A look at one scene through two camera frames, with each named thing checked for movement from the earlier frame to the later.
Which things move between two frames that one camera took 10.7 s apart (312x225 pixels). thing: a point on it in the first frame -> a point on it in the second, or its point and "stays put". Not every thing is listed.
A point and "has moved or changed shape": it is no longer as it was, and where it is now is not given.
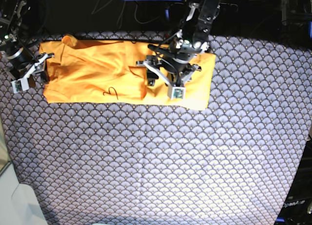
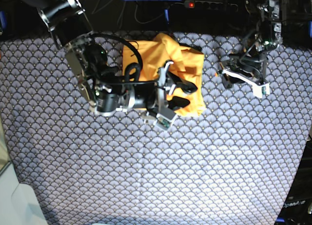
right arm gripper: [194, 40] -> [250, 63]
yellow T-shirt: [107, 71] has moved or changed shape
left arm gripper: [18, 61] -> [111, 97]
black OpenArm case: [297, 209] stays put
